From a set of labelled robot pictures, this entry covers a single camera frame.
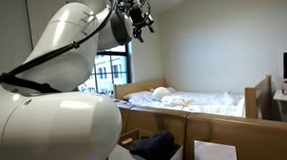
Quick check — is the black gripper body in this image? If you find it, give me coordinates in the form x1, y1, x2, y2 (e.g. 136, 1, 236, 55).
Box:
128, 1, 149, 30

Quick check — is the black hoodie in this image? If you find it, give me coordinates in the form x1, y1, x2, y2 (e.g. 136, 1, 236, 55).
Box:
128, 128, 177, 160

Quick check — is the black framed window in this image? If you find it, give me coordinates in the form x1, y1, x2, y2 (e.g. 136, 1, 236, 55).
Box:
74, 42, 135, 97

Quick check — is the wooden bed headboard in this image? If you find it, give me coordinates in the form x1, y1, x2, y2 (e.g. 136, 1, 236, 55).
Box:
113, 78, 168, 101

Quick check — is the white pillow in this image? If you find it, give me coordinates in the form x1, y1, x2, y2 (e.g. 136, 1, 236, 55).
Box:
122, 89, 155, 103

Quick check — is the round white cushion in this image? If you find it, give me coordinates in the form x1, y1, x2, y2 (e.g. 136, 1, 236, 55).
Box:
151, 85, 172, 102

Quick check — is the bed with white bedding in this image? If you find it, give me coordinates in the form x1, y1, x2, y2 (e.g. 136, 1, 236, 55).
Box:
117, 82, 247, 126

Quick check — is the wooden bed footboard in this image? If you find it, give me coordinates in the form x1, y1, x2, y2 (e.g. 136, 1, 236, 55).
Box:
242, 74, 275, 122

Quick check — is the white paper sheet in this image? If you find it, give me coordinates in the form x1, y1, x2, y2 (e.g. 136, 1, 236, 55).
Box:
192, 137, 239, 160

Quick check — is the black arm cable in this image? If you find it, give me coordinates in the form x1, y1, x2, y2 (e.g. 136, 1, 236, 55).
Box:
0, 0, 125, 98

